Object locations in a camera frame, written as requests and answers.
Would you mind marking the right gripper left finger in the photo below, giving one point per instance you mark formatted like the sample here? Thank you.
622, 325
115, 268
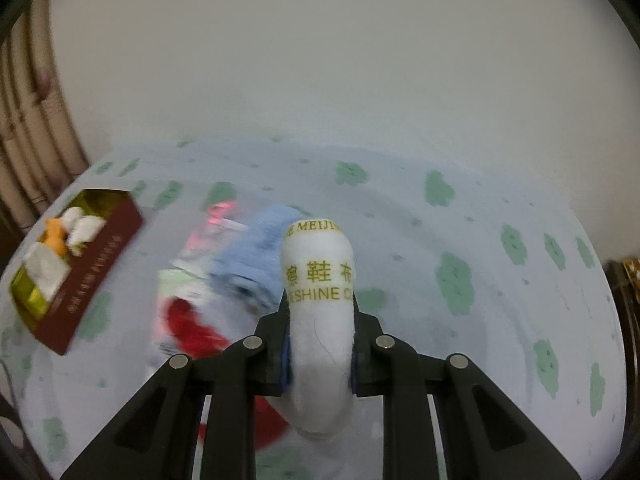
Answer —
190, 405

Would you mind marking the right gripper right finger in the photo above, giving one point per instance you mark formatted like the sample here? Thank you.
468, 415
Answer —
446, 416

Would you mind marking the red white satin sleep mask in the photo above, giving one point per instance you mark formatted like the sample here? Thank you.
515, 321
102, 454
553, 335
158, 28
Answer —
199, 341

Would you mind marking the blue towel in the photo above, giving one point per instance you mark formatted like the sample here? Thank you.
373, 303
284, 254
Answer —
249, 267

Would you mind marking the white fluffy cloth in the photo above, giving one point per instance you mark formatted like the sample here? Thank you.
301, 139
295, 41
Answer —
80, 228

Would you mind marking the orange plush toy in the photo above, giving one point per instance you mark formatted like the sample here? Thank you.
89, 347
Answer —
54, 236

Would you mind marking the white shoe shine cloth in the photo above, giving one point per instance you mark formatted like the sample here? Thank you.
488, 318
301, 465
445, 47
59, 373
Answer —
319, 274

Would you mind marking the sachet with pink ribbon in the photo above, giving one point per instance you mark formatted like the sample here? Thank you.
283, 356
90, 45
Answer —
214, 233

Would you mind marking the pink green wipes pack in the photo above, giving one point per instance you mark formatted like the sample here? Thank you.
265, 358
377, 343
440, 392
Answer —
172, 283

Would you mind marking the blue cloud print tablecloth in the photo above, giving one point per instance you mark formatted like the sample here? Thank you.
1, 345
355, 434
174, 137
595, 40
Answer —
447, 259

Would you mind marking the cluttered side shelf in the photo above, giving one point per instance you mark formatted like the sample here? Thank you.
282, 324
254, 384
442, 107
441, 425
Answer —
623, 279

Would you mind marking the red gold toffee tin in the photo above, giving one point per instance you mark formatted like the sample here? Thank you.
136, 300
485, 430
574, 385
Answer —
51, 294

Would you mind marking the beige patterned curtain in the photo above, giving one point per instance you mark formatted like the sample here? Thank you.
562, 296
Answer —
41, 154

